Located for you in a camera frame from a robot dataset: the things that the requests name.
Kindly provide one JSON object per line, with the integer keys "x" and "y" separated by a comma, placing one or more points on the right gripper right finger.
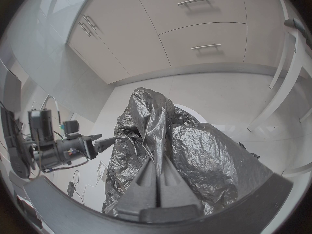
{"x": 175, "y": 191}

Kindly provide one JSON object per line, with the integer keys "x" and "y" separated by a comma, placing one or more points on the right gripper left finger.
{"x": 143, "y": 191}

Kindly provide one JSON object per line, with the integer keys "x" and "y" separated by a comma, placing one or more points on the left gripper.
{"x": 73, "y": 150}

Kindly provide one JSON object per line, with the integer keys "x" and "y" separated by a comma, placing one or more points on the black plastic bag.
{"x": 195, "y": 150}

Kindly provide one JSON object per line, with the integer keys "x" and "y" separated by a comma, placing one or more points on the black plastic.
{"x": 243, "y": 146}

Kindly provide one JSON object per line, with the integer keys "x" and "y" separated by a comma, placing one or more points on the white trash bin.
{"x": 192, "y": 111}

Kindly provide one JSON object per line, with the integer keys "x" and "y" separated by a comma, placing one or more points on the small black adapter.
{"x": 71, "y": 189}

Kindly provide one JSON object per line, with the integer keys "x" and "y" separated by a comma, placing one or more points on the beige cabinet with drawers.
{"x": 146, "y": 45}

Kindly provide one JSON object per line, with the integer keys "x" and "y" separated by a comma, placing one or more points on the grey chair with white legs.
{"x": 290, "y": 64}

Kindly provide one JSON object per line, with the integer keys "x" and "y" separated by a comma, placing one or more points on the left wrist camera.
{"x": 72, "y": 127}

